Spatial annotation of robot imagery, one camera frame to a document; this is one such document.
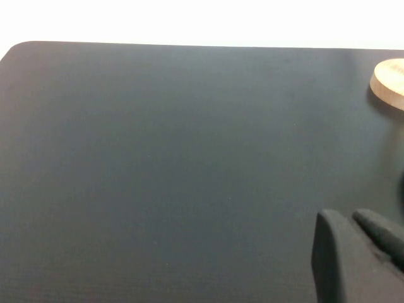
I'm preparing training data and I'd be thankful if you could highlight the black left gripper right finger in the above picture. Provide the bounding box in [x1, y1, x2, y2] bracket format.
[351, 209, 404, 264]

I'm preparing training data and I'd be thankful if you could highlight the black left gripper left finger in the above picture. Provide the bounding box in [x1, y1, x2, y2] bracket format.
[311, 209, 404, 303]

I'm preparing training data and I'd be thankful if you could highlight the wooden tree headphone stand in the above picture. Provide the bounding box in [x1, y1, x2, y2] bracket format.
[369, 58, 404, 112]

